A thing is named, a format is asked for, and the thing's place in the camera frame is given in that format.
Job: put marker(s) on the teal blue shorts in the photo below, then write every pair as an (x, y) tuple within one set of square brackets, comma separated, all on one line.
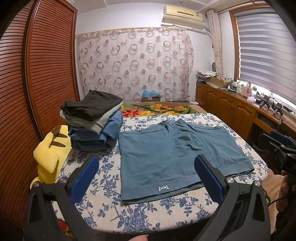
[(158, 162)]

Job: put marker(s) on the yellow plush toy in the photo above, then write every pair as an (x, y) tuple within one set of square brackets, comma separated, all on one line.
[(51, 153)]

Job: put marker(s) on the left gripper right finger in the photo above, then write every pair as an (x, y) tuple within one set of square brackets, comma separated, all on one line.
[(242, 212)]

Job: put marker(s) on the pink circle pattern curtain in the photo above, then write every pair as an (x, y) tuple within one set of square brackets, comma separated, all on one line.
[(129, 62)]

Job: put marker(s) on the stack of folded papers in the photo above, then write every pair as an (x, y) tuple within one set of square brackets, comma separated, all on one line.
[(205, 76)]

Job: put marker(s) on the brown wooden sideboard cabinet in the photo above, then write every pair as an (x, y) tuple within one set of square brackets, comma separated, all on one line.
[(246, 119)]

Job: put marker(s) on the brown louvered wardrobe door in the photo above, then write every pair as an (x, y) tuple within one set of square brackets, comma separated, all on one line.
[(49, 61), (18, 135)]

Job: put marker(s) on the grey zebra window blind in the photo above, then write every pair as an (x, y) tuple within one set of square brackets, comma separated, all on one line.
[(266, 51)]

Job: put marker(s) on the open cardboard box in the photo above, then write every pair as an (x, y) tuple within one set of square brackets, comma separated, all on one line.
[(219, 81)]

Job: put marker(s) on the grey folded pants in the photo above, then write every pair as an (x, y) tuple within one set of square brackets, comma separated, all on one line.
[(95, 126)]

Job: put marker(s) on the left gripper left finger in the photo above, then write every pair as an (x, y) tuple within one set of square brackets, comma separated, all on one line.
[(41, 222)]

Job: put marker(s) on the beige tied side curtain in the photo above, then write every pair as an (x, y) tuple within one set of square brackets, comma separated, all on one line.
[(216, 36)]

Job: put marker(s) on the cardboard box blue contents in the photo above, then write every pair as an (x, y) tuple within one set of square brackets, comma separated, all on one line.
[(150, 96)]

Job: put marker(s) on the light blue folded jeans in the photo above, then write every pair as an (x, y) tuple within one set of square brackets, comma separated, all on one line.
[(114, 124)]

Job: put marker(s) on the colourful flower blanket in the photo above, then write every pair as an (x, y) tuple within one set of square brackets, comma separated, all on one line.
[(131, 110)]

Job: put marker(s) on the right hand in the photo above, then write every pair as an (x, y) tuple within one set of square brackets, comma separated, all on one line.
[(284, 191)]

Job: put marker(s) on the beige wall air conditioner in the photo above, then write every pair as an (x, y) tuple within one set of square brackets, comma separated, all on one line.
[(185, 17)]

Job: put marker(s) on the pink bottle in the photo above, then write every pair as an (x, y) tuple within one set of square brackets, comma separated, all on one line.
[(248, 90)]

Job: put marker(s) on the dark blue folded jeans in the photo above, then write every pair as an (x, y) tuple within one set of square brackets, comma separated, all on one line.
[(93, 142)]

